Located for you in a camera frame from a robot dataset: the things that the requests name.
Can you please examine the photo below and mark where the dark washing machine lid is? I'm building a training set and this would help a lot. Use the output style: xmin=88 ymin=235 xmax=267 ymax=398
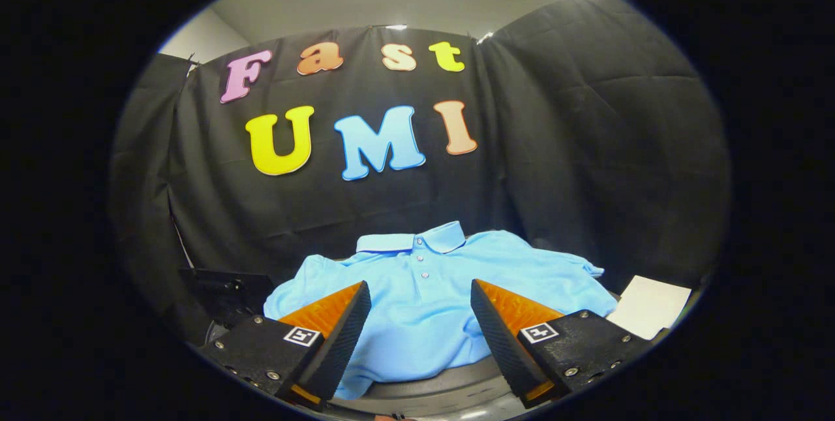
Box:
xmin=179 ymin=268 xmax=276 ymax=328

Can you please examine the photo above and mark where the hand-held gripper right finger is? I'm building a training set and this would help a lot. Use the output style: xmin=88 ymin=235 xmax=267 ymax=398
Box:
xmin=470 ymin=279 xmax=653 ymax=409

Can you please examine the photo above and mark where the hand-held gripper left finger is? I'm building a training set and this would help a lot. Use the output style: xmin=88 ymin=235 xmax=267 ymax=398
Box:
xmin=199 ymin=281 xmax=372 ymax=412

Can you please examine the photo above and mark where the grey cabinet with black top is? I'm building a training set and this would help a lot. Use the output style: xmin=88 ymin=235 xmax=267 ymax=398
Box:
xmin=326 ymin=290 xmax=620 ymax=419

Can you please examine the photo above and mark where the black backdrop cloth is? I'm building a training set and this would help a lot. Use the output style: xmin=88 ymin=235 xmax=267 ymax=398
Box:
xmin=108 ymin=0 xmax=731 ymax=343

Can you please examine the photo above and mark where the light blue polo shirt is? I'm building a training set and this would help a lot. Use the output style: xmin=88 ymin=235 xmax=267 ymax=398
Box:
xmin=263 ymin=221 xmax=618 ymax=401

